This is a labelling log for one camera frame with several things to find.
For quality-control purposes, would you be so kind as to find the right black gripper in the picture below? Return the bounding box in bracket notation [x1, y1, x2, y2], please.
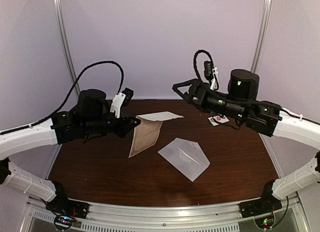
[171, 79, 247, 122]

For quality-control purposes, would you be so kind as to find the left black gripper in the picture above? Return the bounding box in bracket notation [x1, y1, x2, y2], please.
[83, 111, 141, 140]

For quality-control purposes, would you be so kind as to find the white letter paper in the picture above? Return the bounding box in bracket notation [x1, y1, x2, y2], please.
[128, 111, 183, 158]

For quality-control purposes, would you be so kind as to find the white envelope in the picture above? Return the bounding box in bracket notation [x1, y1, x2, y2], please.
[158, 138, 211, 182]

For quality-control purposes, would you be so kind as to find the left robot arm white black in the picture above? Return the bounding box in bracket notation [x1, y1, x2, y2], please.
[0, 88, 141, 214]

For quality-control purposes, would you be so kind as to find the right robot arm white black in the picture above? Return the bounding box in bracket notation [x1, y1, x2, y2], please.
[172, 69, 320, 149]

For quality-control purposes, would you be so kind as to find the sticker sheet with round stickers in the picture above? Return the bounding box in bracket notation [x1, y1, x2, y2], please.
[208, 115, 230, 126]

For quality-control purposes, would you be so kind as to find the left circuit board with leds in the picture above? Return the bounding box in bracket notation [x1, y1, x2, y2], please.
[53, 214, 76, 230]

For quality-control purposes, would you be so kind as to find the circuit board with leds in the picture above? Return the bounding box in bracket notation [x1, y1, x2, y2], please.
[254, 215, 275, 230]
[53, 214, 76, 230]

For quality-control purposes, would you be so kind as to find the right circuit board with leds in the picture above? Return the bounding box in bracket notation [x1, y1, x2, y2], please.
[254, 215, 275, 230]

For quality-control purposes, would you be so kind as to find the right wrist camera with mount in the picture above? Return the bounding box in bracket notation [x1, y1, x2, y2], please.
[203, 60, 220, 91]

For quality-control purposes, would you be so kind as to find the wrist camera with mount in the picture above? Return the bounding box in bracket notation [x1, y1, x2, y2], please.
[203, 60, 220, 91]
[110, 87, 134, 119]

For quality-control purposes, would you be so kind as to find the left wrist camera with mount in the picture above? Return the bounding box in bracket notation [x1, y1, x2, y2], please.
[110, 87, 134, 119]

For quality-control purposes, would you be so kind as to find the right black camera cable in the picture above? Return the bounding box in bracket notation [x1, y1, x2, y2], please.
[192, 49, 320, 130]

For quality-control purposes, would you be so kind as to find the black camera cable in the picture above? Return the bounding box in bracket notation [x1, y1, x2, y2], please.
[192, 49, 320, 130]
[0, 60, 125, 135]

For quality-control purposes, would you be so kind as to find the left black camera cable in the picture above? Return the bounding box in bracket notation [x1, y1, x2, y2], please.
[0, 60, 125, 135]

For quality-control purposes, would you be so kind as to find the right aluminium frame post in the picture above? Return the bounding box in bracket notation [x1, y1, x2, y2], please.
[251, 0, 273, 74]

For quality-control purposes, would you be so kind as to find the aluminium frame post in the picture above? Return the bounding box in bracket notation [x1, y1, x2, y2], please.
[53, 0, 77, 83]
[251, 0, 273, 74]

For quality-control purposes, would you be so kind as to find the front aluminium rail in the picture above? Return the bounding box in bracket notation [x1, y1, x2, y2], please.
[24, 189, 308, 232]

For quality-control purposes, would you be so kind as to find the left aluminium frame post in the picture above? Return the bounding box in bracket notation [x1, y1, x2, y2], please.
[53, 0, 77, 83]

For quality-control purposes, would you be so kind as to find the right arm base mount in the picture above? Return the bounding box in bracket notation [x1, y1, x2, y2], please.
[239, 198, 283, 218]

